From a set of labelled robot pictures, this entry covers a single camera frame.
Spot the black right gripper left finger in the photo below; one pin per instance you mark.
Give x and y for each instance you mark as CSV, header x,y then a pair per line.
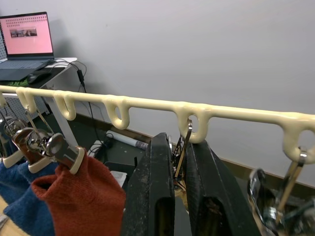
x,y
147,184

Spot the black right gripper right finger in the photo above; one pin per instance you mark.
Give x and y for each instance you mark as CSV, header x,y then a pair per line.
x,y
209,182

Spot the metal clip with cream tips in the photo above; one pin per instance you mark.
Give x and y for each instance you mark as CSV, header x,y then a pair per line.
x,y
292,172
188,132
7,159
23,147
65,153

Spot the cream clip hanger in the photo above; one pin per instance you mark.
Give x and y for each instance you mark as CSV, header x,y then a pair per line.
x,y
152,102

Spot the black box with white label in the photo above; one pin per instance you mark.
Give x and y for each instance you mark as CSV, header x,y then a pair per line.
x,y
118,177

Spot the white paper roll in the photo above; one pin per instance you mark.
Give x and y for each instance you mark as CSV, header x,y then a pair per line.
x,y
128,140

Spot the white power strip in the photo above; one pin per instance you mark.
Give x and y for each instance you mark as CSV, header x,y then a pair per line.
x,y
94,148

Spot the red knitted sock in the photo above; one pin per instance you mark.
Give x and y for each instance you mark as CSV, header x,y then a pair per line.
x,y
81,196

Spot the blue knitted sock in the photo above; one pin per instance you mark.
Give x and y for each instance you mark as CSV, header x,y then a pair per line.
x,y
27,214
7,182

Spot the grey perforated panel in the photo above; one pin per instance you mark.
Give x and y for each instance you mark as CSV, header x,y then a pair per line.
x,y
40,105

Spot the white desk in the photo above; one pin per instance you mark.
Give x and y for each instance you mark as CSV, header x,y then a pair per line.
x,y
61,76

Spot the black computer mouse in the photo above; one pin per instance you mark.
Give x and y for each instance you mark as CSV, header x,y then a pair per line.
x,y
37,77

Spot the green mouse pad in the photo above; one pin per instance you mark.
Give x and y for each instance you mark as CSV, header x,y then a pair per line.
x,y
21,83

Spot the grey laptop with pink screen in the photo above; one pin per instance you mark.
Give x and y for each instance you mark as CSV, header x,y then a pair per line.
x,y
27,34

